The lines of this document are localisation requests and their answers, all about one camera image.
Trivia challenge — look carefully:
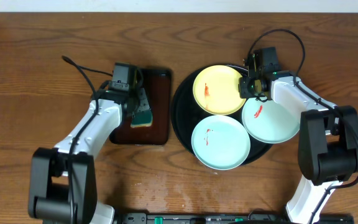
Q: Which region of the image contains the yellow plate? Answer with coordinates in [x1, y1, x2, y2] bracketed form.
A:
[193, 65, 246, 115]

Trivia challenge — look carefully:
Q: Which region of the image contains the green yellow sponge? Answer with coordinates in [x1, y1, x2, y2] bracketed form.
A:
[131, 110, 153, 128]

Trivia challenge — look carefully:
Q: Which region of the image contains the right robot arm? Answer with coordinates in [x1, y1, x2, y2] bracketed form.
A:
[238, 71, 358, 223]

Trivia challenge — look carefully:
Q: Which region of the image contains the black rectangular tray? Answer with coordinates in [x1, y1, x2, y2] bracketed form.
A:
[109, 68, 171, 145]

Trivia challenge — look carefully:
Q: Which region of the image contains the pale green plate right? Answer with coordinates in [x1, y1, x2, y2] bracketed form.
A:
[241, 98, 300, 144]

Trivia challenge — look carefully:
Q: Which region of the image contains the light blue plate front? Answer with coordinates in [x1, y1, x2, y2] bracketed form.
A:
[191, 115, 251, 170]

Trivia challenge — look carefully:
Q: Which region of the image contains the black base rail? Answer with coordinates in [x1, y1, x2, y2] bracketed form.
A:
[116, 212, 356, 224]

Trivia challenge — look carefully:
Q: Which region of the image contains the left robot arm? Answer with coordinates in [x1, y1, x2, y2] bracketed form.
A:
[28, 81, 149, 223]

